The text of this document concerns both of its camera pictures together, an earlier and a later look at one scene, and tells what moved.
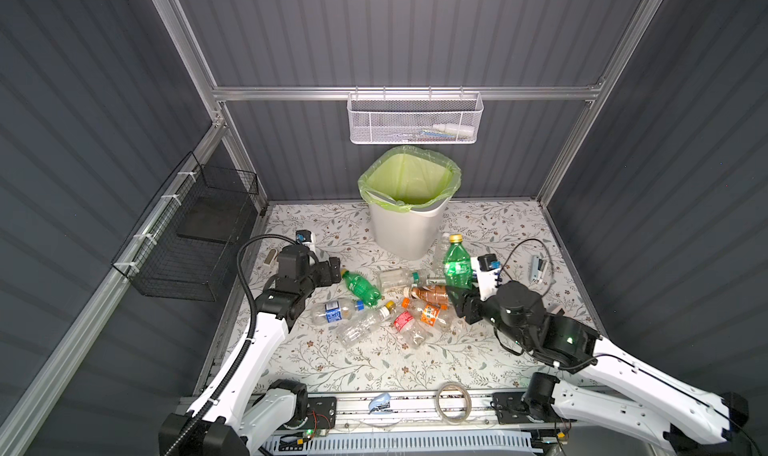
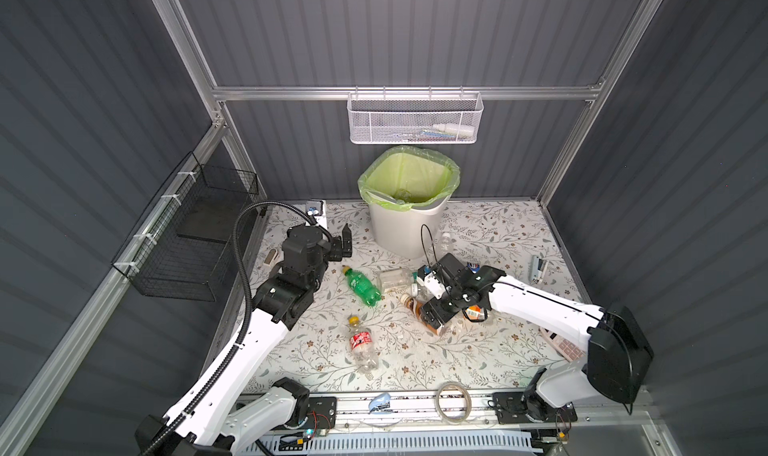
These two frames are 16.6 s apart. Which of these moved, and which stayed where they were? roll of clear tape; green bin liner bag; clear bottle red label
Moved: clear bottle red label
Stayed: roll of clear tape; green bin liner bag
